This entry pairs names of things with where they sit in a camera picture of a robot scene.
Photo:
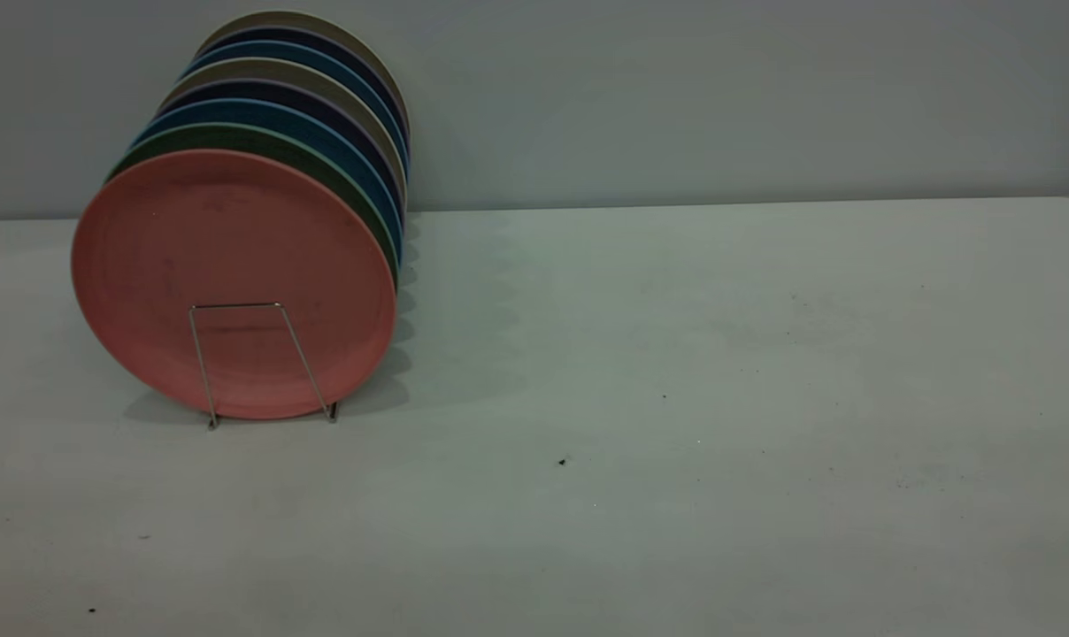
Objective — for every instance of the beige round plate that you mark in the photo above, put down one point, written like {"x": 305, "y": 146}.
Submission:
{"x": 273, "y": 68}
{"x": 291, "y": 19}

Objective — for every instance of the blue round plate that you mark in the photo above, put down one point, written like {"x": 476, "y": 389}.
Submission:
{"x": 278, "y": 49}
{"x": 265, "y": 111}

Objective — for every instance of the dark purple round plate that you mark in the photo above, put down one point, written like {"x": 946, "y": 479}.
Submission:
{"x": 287, "y": 34}
{"x": 269, "y": 88}

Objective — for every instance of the pink round plate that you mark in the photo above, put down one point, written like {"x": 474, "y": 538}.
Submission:
{"x": 234, "y": 283}

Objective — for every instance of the green round plate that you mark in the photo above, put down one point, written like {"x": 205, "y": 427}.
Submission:
{"x": 260, "y": 137}

